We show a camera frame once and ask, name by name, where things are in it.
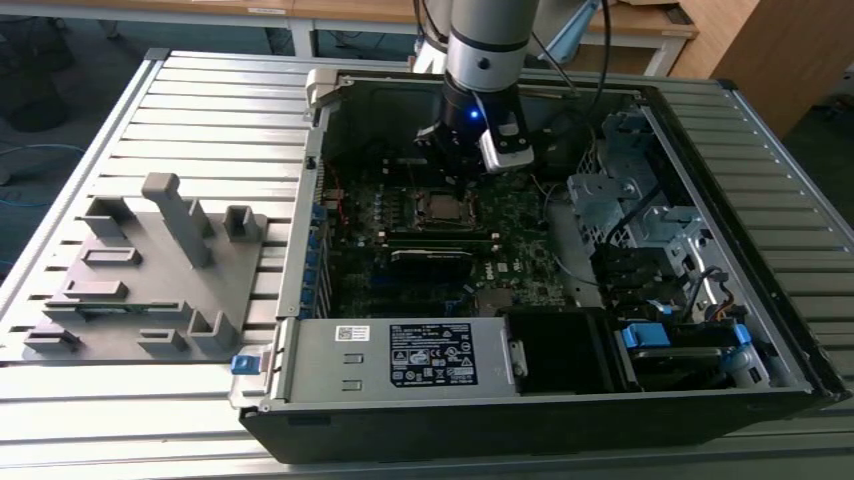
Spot green RAM stick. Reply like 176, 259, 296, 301
73, 302, 181, 317

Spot grey power supply unit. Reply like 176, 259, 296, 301
269, 317, 528, 401

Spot RAM slot black clips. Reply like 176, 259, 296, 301
383, 236, 496, 244

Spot coloured disk power wires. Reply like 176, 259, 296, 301
704, 298, 747, 322

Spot black graphics card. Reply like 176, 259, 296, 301
388, 247, 479, 294

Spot wooden cabinet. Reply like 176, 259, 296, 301
670, 0, 854, 139

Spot silver metal drive cage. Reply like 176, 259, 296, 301
564, 97, 719, 306

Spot green motherboard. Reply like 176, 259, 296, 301
325, 159, 582, 319

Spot black open PC case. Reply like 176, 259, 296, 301
229, 67, 853, 464

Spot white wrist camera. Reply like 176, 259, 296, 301
476, 122, 536, 175

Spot square silver CPU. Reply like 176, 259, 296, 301
426, 192, 468, 221

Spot thick black cable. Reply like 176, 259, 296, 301
602, 180, 667, 251

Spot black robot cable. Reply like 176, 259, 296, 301
530, 0, 612, 111

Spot silver finned chipset heatsink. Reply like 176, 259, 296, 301
474, 288, 515, 309

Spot CPU socket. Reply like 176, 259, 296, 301
412, 185, 487, 232

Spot black disk cable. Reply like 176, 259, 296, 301
684, 266, 728, 321

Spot black office chair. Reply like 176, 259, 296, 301
0, 17, 76, 134

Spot wooden desk white frame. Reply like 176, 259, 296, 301
0, 0, 315, 56
292, 0, 699, 76

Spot grey parts rack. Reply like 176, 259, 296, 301
19, 172, 272, 364

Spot blue disk carrier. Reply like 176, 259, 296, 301
616, 322, 754, 351

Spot blue floor cable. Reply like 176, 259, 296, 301
0, 142, 88, 207

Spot RAM slot white clips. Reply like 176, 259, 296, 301
378, 241, 502, 251
376, 229, 500, 239

